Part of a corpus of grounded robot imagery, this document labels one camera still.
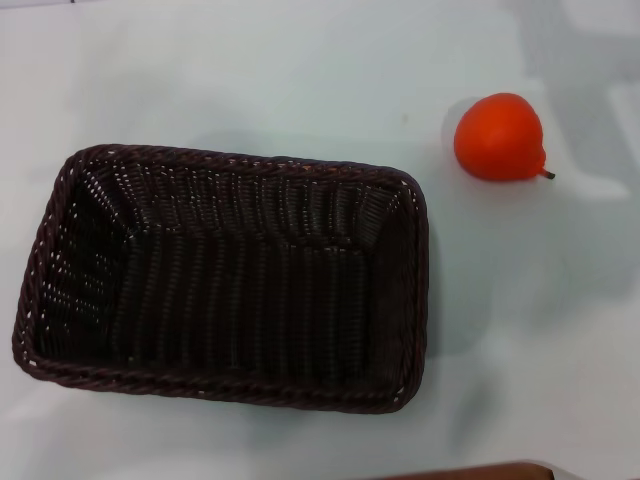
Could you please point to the orange plastic fruit with stem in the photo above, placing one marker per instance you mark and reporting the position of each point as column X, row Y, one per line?
column 497, row 135

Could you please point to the dark brown woven basket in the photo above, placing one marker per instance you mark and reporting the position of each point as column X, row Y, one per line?
column 240, row 300

